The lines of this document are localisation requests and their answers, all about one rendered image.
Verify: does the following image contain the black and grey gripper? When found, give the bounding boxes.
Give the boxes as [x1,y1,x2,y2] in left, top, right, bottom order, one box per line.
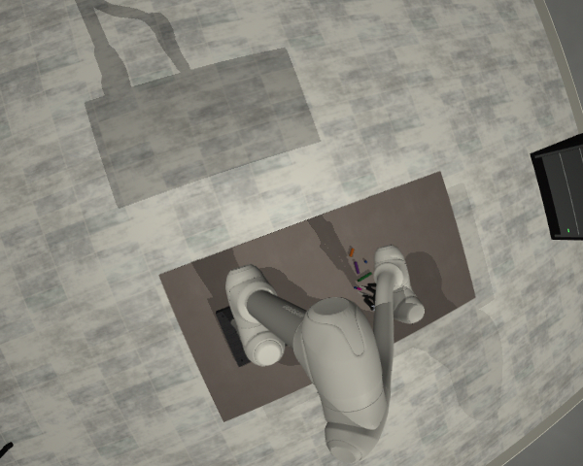
[358,283,376,311]

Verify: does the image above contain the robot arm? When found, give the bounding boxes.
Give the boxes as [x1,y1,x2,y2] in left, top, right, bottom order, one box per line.
[225,245,425,463]

